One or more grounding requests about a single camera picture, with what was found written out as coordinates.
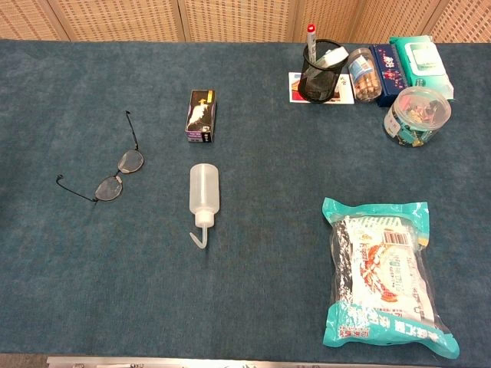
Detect black wire-frame eyeglasses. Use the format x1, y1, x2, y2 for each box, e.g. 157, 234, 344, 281
55, 110, 146, 203

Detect blue felt table cloth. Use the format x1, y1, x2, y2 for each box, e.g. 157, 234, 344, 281
0, 38, 491, 365

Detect translucent plastic squeeze bottle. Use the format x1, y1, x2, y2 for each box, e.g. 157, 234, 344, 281
189, 163, 221, 251

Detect small black printed box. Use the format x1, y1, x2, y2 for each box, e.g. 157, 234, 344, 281
184, 89, 218, 144

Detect white picture card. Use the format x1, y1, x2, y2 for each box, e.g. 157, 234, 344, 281
288, 71, 355, 105

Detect black mesh pen holder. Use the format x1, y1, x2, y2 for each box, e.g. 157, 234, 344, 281
297, 38, 350, 104

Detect white eraser block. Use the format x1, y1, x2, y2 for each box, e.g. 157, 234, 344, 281
315, 46, 348, 69

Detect clear jar of brown sticks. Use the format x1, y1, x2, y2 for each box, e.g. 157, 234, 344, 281
347, 47, 384, 104

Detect grey marker with red cap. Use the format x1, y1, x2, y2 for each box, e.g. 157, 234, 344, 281
305, 23, 318, 64

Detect woven rattan folding screen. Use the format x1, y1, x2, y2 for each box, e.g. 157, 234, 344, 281
0, 0, 491, 44

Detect teal noodle package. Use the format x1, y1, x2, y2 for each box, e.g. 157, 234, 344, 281
321, 197, 460, 360

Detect dark blue printed box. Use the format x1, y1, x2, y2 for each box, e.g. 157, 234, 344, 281
370, 43, 410, 108

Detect clear round jar of clips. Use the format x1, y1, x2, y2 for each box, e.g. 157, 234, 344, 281
383, 86, 453, 147

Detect green wet wipes pack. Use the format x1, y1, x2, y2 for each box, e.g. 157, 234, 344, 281
389, 34, 456, 102

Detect silver metal rail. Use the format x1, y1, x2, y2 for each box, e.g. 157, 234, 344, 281
45, 355, 442, 368

